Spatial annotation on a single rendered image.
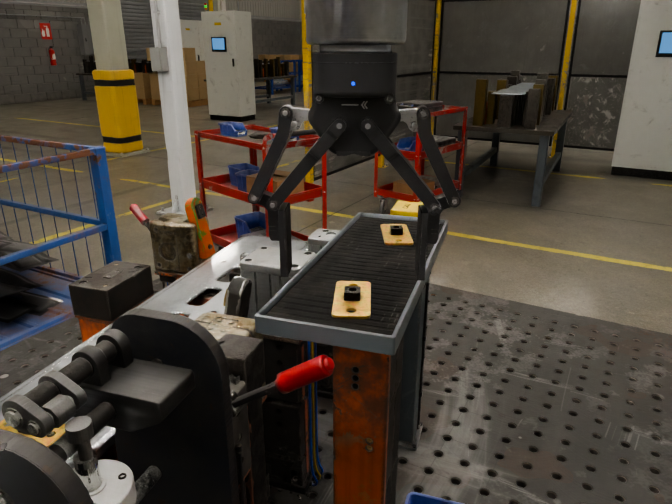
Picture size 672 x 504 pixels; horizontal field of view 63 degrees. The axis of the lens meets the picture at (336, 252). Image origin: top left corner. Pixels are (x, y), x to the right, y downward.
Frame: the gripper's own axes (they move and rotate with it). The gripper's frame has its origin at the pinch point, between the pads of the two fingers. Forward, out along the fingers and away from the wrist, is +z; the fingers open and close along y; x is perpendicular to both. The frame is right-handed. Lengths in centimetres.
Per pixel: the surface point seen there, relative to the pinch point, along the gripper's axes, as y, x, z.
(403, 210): -7.0, -33.5, 4.0
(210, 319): 18.4, -9.8, 12.1
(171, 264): 41, -55, 23
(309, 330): 3.7, 6.8, 4.1
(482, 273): -76, -287, 119
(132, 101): 320, -688, 48
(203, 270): 30, -44, 20
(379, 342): -2.7, 8.4, 4.2
